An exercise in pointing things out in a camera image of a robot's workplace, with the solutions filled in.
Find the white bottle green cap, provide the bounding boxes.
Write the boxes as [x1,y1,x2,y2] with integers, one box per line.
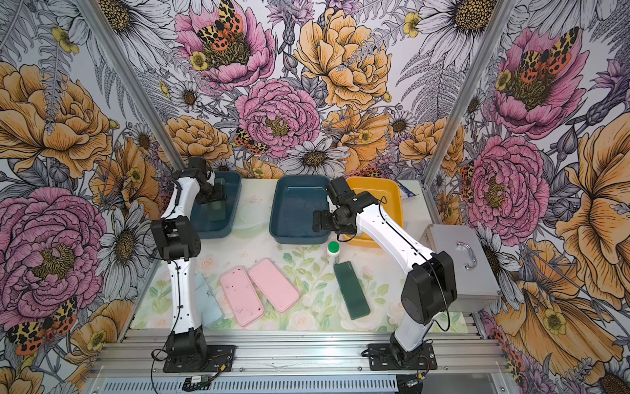
[326,241,341,264]

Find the silver metal case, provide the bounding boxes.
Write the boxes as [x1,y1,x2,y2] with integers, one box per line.
[421,224,502,314]

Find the dark green case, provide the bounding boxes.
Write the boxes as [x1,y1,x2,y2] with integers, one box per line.
[333,261,371,320]
[205,177,227,223]

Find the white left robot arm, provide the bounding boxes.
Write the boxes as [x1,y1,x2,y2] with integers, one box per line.
[150,157,226,373]

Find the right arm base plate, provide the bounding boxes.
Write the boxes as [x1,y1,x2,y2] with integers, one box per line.
[361,342,438,372]

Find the yellow plastic tray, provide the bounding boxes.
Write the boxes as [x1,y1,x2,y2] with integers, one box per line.
[347,177,404,226]

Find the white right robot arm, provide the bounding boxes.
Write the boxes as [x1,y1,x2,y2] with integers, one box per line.
[313,177,457,370]

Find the light blue case left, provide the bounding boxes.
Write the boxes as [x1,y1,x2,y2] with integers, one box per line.
[195,274,224,328]

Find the pink pencil case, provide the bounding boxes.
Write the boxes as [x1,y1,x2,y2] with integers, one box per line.
[220,266,265,328]
[249,259,300,313]

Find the blue pen behind tray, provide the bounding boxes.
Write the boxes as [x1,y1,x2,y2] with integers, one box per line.
[398,182,417,199]

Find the dark teal tray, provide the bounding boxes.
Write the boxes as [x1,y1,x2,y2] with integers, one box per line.
[269,175,331,245]
[190,172,242,240]

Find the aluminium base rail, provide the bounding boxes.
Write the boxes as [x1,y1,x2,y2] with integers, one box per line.
[83,330,518,393]

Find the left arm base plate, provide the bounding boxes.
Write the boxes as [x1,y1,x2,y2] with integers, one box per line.
[162,345,236,374]

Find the small circuit board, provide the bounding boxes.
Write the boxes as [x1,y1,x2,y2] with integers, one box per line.
[181,375,214,392]

